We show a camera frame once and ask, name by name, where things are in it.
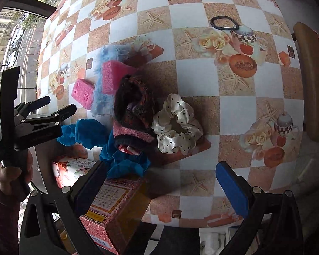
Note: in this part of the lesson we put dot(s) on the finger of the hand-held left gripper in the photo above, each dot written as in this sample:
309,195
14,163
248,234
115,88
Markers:
63,113
40,101

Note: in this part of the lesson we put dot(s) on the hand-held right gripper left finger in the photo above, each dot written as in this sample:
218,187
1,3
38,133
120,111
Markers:
87,194

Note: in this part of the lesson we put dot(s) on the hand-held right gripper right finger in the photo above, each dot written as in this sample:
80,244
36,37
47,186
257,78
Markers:
232,188

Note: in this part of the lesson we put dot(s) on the small pink sponge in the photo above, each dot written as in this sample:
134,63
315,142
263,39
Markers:
82,93

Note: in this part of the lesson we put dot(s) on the dark grey box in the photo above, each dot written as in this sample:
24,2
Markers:
40,170

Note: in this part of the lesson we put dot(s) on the large pink sponge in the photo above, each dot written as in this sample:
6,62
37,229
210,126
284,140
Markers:
114,77

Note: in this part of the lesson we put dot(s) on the light blue fluffy scrunchie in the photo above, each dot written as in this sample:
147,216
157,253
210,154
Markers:
106,54

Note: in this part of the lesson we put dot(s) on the dark pink knit glove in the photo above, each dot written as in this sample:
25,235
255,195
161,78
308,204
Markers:
133,135

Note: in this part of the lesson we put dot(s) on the white polka dot scrunchie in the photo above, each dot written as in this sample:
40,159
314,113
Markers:
164,135

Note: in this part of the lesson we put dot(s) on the person's left forearm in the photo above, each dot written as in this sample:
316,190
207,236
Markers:
2,217

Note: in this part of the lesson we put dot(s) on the person's left hand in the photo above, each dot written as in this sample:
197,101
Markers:
10,176

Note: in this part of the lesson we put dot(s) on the printed food packet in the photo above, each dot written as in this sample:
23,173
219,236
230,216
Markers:
69,168

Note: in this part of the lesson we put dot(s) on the red patterned box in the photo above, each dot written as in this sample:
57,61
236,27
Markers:
117,217

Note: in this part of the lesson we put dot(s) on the white plastic packaging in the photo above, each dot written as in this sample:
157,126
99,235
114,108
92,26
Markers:
215,241

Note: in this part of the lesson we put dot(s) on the checkered printed tablecloth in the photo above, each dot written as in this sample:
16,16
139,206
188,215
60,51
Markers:
202,85

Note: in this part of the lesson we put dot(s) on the brown wooden chair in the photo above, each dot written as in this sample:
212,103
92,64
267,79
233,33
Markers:
311,85

